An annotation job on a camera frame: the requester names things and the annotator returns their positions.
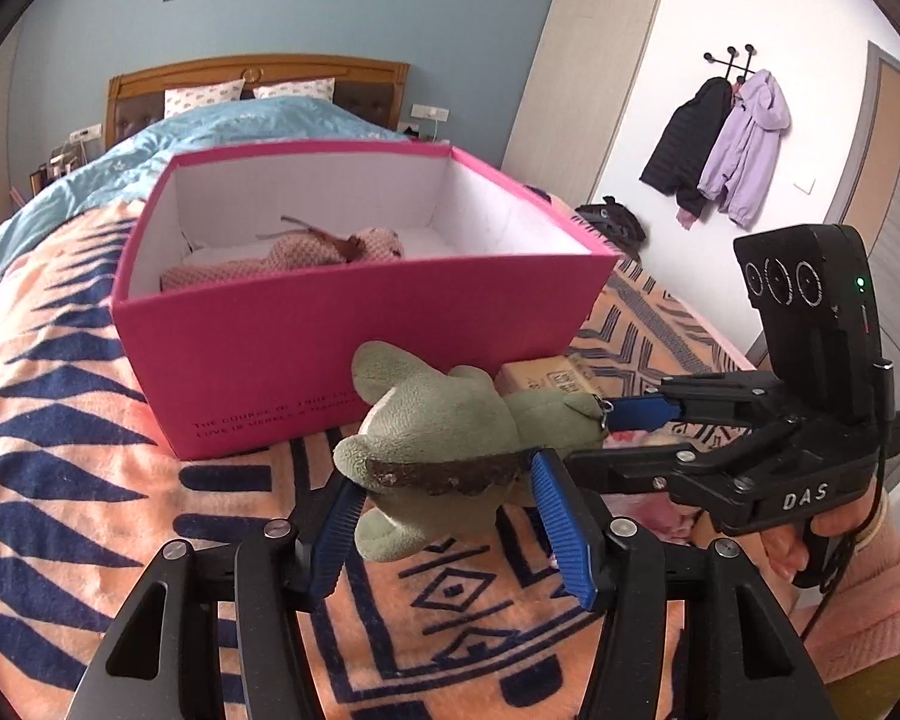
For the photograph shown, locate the light wood wardrobe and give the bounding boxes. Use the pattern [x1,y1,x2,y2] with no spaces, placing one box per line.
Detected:
[501,0,672,200]

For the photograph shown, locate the wooden door grey frame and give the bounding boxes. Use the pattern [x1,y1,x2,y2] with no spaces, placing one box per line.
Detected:
[746,41,900,466]

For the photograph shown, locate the light blue duvet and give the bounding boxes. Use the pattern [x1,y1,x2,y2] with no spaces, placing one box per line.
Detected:
[0,97,413,293]

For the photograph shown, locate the orange patterned printed blanket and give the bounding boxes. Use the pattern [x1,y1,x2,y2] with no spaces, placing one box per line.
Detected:
[0,187,818,720]

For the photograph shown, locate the person's right hand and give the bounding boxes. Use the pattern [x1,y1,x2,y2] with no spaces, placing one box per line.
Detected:
[761,499,890,605]

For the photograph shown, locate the purple hanging jacket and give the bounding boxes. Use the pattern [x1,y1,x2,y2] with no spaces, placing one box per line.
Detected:
[696,69,792,230]

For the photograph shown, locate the pink knitted plush bear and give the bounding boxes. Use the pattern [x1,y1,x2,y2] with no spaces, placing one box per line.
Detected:
[159,225,407,292]

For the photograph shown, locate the black hanging jacket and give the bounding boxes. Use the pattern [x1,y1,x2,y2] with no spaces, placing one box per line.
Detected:
[640,76,734,217]

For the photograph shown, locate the wooden bed headboard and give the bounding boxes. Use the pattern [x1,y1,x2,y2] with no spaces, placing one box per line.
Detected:
[105,55,411,151]

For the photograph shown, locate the black wall coat hooks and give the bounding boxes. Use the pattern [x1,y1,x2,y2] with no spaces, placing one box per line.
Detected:
[703,45,760,83]

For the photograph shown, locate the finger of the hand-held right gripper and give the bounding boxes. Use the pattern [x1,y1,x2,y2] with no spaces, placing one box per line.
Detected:
[606,373,788,436]
[566,441,728,500]

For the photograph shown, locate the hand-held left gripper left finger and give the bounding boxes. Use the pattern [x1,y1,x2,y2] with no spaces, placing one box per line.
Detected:
[67,476,368,720]

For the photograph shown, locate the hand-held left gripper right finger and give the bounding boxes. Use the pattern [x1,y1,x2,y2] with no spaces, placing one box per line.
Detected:
[529,450,833,720]

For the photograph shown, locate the green plush toy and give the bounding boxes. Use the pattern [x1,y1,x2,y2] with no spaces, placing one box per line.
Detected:
[332,340,612,562]

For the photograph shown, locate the pile of dark clothes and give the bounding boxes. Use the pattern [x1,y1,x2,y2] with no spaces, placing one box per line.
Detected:
[574,196,646,248]

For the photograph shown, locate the small bedside bottles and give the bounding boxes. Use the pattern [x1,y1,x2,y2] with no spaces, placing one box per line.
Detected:
[30,142,95,196]

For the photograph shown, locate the small tan cardboard box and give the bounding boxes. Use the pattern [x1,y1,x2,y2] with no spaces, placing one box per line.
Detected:
[495,354,608,395]

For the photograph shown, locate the white patterned pillow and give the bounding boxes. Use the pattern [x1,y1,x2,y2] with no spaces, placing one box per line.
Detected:
[163,80,245,119]
[253,79,336,106]

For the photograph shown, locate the person's right forearm pink sleeve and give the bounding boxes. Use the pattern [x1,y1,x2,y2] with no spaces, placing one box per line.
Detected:
[795,517,900,661]

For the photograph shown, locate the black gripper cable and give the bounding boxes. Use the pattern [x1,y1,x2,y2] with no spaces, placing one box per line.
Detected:
[802,356,897,635]

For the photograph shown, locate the pink cardboard box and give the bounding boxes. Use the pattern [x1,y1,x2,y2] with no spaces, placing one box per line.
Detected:
[111,142,622,460]

